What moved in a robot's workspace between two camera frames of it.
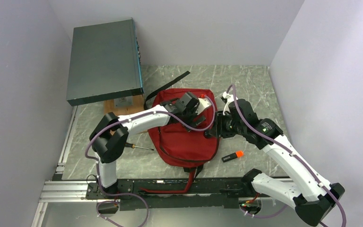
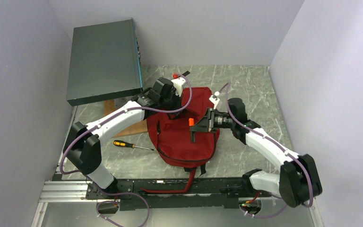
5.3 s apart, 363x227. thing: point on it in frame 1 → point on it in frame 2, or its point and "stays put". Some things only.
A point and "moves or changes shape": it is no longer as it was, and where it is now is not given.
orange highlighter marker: x=232 y=156 moves or changes shape
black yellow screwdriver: x=132 y=145 stays put
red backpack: x=178 y=146 stays put
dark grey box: x=104 y=63 stays put
